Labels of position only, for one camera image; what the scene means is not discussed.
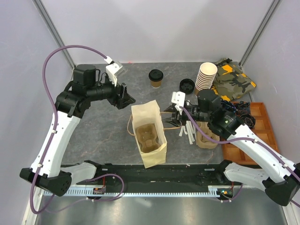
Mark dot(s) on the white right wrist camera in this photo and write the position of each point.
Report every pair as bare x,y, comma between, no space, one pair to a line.
178,99

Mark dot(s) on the cardboard cup carrier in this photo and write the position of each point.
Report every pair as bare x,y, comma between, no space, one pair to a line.
147,138
202,141

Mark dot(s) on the stack of black lids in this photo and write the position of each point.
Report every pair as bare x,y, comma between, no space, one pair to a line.
187,86

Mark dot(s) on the stack of paper cups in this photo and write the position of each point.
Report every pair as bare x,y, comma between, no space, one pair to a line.
205,77

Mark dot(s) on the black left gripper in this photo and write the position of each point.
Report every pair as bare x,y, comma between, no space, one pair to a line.
117,100

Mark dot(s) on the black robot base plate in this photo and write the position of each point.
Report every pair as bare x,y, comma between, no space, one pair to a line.
200,175

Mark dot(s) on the orange compartment tray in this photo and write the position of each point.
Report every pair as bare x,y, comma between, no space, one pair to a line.
262,129

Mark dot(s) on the black plastic cup lid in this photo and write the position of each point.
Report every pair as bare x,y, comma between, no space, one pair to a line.
156,75

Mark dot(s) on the white slotted cable duct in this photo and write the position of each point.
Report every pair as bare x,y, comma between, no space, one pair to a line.
93,192

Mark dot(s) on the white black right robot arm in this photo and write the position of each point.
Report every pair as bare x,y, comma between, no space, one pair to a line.
278,176

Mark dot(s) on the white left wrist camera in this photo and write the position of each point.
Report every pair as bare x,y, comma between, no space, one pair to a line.
113,69

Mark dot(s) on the brown paper takeout bag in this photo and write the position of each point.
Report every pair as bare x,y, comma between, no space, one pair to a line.
149,113

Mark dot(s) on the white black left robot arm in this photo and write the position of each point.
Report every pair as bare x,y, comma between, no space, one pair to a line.
46,171

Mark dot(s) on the camouflage fabric cloth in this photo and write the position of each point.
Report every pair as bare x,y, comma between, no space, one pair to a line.
230,83

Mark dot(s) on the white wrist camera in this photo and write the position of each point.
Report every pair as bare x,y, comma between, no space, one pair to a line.
113,69
178,99

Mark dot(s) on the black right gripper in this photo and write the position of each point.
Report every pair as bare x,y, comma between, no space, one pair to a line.
177,115

